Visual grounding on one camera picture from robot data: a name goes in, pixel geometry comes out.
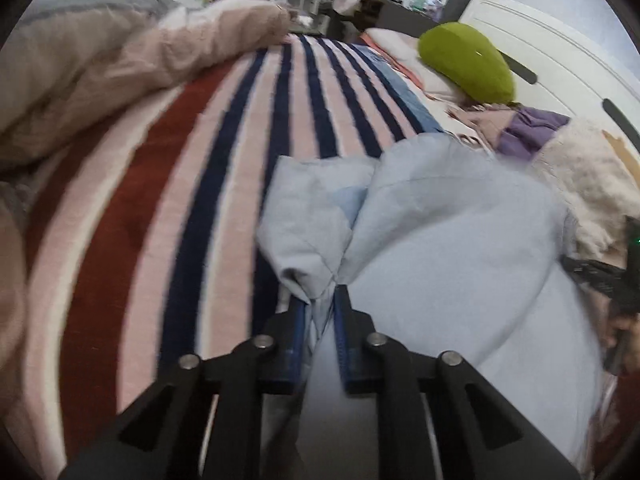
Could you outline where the cream fleece blanket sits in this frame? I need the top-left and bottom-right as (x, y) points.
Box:
(530, 117), (640, 261)

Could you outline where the person's right hand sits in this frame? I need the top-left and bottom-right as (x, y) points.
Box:
(600, 305), (640, 376)

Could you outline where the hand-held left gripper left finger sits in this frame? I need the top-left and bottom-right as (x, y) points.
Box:
(57, 285), (307, 480)

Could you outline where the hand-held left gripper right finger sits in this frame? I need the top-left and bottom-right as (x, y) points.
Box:
(332, 285), (583, 480)

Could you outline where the dark desk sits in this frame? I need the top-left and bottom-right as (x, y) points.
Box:
(360, 0), (476, 38)

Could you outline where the light blue shirt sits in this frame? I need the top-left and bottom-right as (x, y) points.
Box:
(256, 132), (608, 480)

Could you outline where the striped bed sheet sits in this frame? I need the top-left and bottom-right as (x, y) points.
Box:
(5, 35), (446, 480)

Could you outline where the white headboard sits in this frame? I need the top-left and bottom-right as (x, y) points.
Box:
(457, 0), (640, 161)

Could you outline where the purple cloth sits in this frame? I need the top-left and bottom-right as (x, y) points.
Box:
(495, 107), (571, 161)

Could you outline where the pale pink cloth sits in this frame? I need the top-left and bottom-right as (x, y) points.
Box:
(452, 104), (516, 151)

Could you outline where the green plush pillow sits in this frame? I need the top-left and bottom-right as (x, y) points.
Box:
(418, 21), (516, 106)

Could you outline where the pale pink pillow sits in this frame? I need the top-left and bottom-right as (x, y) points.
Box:
(362, 27), (466, 106)

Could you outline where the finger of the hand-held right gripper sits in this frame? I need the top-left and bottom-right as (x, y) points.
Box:
(560, 255), (632, 307)

